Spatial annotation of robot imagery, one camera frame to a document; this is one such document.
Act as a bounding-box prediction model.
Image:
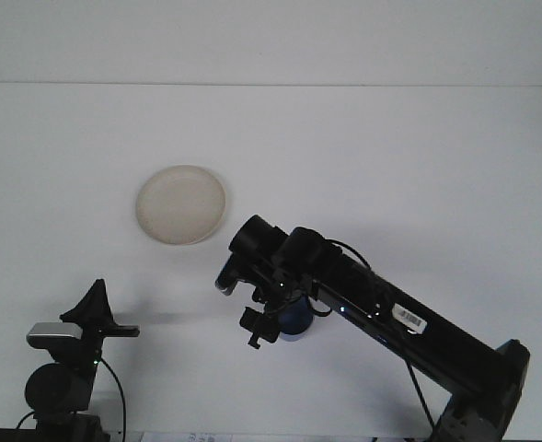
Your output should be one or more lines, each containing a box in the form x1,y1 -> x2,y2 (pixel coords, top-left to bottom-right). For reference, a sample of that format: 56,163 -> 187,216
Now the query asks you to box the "pale blue cup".
277,296 -> 314,343

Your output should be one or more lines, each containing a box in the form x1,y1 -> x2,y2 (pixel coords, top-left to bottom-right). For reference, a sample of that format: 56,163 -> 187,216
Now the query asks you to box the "pale round plate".
134,164 -> 228,247

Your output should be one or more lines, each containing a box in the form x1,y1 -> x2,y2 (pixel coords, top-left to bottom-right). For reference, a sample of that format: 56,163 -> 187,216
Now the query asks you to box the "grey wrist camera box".
25,321 -> 85,350
214,255 -> 240,297

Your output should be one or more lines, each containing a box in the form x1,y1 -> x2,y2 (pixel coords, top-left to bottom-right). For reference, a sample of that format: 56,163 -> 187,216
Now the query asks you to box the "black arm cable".
95,356 -> 128,436
306,238 -> 437,432

